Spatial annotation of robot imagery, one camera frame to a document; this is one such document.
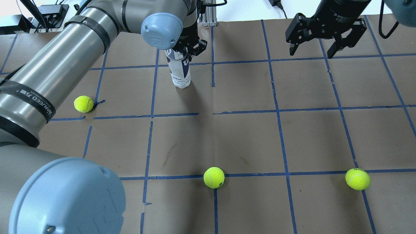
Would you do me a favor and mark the yellow tennis ball near tape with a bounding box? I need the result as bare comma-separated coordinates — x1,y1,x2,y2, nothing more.
74,95,94,113

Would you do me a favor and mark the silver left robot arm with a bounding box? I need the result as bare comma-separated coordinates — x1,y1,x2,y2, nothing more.
1,60,354,234

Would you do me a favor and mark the yellow tennis ball centre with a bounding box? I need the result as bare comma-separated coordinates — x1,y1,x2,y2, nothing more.
203,166,225,189

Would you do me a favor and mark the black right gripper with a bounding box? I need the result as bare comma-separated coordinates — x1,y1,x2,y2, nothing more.
285,0,368,59

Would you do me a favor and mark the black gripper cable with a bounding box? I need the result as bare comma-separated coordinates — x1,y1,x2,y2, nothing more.
378,2,399,39

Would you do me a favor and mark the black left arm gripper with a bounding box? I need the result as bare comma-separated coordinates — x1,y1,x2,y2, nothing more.
172,23,207,62

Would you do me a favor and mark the black power adapter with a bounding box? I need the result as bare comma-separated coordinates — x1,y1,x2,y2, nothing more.
269,0,287,19

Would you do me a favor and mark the black electronics box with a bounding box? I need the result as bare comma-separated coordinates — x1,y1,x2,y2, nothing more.
28,4,69,32

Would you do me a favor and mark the yellow tennis ball far side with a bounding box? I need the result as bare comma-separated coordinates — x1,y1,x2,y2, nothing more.
345,168,371,191

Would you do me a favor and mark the white tennis ball can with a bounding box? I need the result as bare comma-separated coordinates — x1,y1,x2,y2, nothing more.
164,48,191,89

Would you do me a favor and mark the aluminium frame post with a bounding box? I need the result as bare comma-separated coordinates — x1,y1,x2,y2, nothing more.
200,6,217,27

